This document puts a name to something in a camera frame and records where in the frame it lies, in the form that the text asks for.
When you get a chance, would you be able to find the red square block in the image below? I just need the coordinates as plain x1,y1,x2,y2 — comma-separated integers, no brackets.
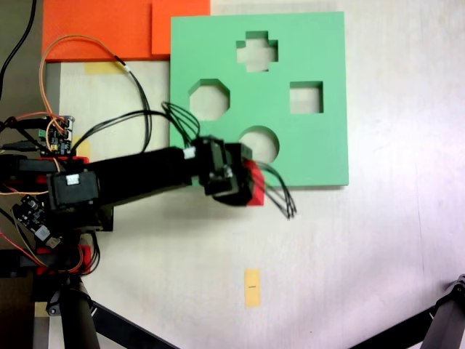
242,159,267,208

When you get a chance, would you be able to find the orange block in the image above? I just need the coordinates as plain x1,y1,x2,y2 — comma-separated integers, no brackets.
150,0,211,56

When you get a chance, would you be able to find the green shape sorting board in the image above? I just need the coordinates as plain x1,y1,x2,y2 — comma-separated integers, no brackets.
168,11,350,189

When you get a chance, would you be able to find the yellow marker tape with line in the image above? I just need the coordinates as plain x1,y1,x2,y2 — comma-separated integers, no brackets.
244,268,262,309

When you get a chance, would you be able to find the small yellow tape piece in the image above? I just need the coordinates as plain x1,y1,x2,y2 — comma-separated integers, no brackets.
73,136,92,157

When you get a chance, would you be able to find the yellow tape strip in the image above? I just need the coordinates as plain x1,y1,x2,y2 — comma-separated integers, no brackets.
84,60,126,76

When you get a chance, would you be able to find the circuit board with green terminal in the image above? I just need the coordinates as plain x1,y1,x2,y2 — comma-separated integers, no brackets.
37,114,76,156

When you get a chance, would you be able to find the small black circuit board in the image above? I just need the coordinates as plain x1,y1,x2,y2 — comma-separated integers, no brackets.
12,195,62,250

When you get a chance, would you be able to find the black tripod with grey joint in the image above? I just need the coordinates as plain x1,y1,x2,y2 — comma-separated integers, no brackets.
45,274,181,349

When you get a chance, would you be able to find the orange flat plate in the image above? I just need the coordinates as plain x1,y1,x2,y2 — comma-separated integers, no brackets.
41,0,171,62

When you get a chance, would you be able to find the black tripod leg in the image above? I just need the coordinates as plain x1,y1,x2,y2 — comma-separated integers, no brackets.
348,273,465,349

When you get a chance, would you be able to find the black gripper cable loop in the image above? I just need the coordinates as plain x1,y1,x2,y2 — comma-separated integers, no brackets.
258,162,299,221

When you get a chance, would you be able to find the black forearm cable loop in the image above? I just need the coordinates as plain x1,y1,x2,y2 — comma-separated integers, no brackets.
161,100,202,148

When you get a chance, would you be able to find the thin black motor cable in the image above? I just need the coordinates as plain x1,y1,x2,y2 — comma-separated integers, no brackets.
70,108,171,156

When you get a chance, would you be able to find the short black wire pair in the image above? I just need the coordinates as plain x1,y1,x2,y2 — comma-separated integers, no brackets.
82,232,102,274

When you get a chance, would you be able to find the thin orange wire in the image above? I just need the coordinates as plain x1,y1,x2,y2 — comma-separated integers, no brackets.
0,225,84,273

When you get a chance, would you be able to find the long black wire pair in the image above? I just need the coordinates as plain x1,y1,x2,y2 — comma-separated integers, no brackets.
114,54,153,153

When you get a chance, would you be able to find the black plug cable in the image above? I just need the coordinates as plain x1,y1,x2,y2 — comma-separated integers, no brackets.
0,141,41,152

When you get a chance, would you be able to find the long orange wire loop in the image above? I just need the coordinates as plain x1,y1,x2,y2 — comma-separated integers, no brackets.
39,34,121,123

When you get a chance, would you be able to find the thick black hanging cable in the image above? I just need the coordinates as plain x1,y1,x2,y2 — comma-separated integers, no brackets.
0,0,38,103

